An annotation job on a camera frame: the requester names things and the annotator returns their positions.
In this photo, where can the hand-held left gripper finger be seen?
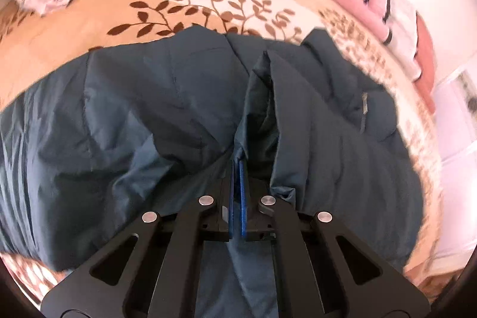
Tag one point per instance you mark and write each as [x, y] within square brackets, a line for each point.
[244, 198]
[234, 198]

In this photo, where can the dark blue padded jacket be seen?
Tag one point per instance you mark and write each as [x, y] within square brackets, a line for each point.
[149, 117]

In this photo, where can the white wardrobe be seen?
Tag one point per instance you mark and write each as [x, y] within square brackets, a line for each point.
[458, 124]

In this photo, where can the salmon pink pillow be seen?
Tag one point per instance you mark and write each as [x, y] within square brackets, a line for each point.
[426, 61]

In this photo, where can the beige leaf-print blanket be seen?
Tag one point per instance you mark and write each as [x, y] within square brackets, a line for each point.
[111, 5]

